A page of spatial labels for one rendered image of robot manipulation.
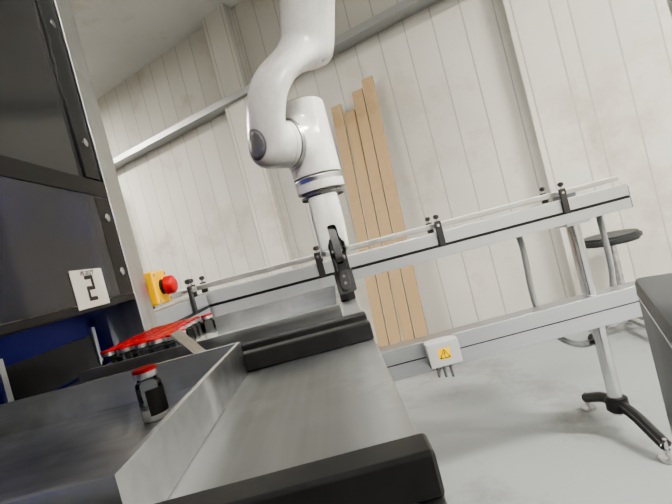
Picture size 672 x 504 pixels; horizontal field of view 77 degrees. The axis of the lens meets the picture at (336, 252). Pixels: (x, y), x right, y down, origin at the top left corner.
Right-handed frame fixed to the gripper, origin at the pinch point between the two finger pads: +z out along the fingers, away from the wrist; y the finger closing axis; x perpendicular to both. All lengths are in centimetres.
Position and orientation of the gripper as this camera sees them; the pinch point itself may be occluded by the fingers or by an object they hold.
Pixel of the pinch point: (345, 280)
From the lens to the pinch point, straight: 73.2
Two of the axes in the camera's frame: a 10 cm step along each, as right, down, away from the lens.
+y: 0.1, 0.2, -10.0
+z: 2.5, 9.7, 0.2
